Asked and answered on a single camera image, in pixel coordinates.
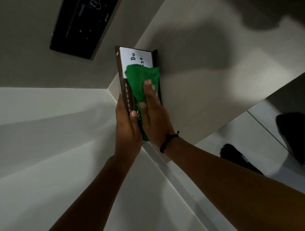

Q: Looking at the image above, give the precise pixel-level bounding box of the person's left hand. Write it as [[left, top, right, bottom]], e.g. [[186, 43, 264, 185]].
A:
[[114, 93, 144, 163]]

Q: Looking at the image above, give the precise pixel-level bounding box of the person's right hand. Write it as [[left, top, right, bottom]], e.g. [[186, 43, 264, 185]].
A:
[[139, 79, 177, 148]]

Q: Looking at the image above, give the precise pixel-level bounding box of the green cleaning cloth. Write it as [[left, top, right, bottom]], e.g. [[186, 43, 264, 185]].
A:
[[125, 64, 160, 142]]

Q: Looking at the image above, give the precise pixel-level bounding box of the brown framed whiteboard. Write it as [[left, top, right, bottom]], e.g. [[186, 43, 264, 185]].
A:
[[115, 46, 164, 134]]

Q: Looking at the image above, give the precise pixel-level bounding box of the person's left forearm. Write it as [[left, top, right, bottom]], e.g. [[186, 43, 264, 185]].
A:
[[49, 155, 138, 231]]

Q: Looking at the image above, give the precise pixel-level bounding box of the person's right forearm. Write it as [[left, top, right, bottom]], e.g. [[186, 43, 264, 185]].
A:
[[163, 136, 305, 231]]

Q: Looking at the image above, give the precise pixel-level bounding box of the black wrist band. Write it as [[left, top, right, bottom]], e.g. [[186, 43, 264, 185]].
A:
[[160, 131, 180, 154]]

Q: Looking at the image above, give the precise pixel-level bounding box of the black shoe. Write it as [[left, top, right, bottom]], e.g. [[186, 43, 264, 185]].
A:
[[220, 144, 264, 176], [276, 112, 305, 166]]

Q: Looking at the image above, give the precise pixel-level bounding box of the black wall panel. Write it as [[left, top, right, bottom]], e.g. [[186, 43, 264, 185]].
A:
[[50, 0, 119, 60]]

